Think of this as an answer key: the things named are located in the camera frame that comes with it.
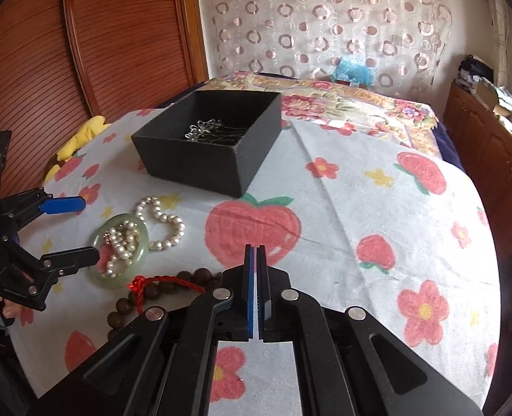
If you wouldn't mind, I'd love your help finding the green jade bangle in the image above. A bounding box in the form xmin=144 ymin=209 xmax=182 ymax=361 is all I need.
xmin=90 ymin=213 xmax=148 ymax=288

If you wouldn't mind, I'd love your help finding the pearl necklace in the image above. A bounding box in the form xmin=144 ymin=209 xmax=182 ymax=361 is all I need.
xmin=101 ymin=219 xmax=142 ymax=279

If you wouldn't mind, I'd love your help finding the silver chain necklace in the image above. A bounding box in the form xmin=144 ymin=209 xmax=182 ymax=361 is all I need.
xmin=184 ymin=117 xmax=249 ymax=143

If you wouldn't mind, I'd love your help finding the black jewelry box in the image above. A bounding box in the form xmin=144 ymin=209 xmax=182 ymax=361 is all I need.
xmin=132 ymin=90 xmax=281 ymax=197

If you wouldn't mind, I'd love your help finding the yellow plush toy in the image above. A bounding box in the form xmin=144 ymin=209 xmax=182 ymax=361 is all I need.
xmin=44 ymin=115 xmax=110 ymax=184

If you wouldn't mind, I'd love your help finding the wooden wardrobe door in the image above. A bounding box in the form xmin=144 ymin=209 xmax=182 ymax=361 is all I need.
xmin=0 ymin=0 xmax=208 ymax=196

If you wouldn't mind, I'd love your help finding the floral quilt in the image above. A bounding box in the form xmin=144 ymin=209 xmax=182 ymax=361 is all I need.
xmin=202 ymin=71 xmax=441 ymax=158

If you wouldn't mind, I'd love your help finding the pink circle lace curtain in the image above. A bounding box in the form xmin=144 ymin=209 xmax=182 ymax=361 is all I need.
xmin=199 ymin=0 xmax=452 ymax=98

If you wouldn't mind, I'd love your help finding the wooden sideboard cabinet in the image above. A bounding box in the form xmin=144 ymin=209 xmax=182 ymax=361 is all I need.
xmin=443 ymin=84 xmax=512 ymax=260

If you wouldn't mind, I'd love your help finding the clutter pile on cabinet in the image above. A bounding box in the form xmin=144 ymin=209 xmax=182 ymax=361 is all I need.
xmin=455 ymin=54 xmax=512 ymax=132

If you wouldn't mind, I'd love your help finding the brown wooden bead bracelet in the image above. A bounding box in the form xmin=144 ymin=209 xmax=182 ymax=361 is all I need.
xmin=106 ymin=267 xmax=225 ymax=341

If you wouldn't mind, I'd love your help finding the red braided cord bracelet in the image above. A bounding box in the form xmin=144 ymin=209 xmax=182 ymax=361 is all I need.
xmin=127 ymin=273 xmax=207 ymax=315

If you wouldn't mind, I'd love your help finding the small pearl bracelet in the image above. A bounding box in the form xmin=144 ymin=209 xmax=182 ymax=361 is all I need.
xmin=134 ymin=195 xmax=187 ymax=251

